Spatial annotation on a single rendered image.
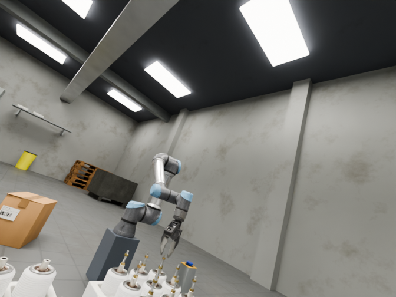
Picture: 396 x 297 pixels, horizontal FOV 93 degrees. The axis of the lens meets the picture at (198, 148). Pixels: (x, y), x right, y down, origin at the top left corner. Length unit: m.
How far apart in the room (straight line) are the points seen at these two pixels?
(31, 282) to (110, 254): 0.62
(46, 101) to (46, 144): 1.58
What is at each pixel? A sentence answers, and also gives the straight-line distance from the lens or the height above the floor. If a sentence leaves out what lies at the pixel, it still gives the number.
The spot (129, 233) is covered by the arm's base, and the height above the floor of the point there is 0.33.
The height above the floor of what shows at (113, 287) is 0.21.
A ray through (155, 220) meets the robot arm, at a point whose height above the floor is 0.45.
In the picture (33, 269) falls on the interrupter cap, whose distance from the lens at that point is 0.94.
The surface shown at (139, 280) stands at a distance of 1.11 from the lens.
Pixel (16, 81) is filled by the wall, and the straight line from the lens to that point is 9.06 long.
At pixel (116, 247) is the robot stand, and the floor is 0.24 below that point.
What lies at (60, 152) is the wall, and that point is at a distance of 8.84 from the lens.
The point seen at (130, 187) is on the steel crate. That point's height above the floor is 0.63.
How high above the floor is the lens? 0.60
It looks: 18 degrees up
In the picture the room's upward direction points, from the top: 20 degrees clockwise
